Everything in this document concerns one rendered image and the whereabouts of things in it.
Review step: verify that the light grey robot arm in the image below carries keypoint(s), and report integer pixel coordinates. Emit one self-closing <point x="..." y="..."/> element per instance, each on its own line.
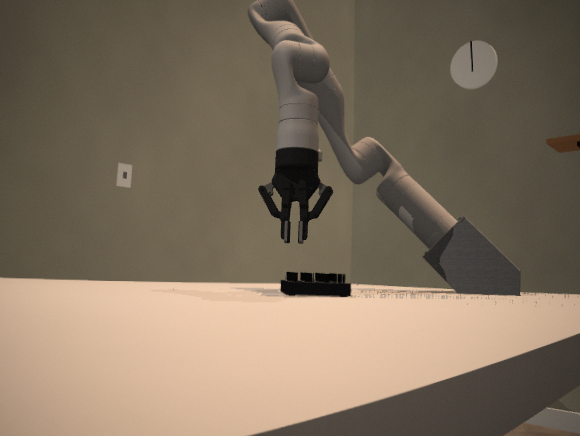
<point x="299" y="117"/>

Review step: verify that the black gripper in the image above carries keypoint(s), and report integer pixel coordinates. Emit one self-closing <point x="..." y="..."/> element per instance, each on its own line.
<point x="295" y="179"/>

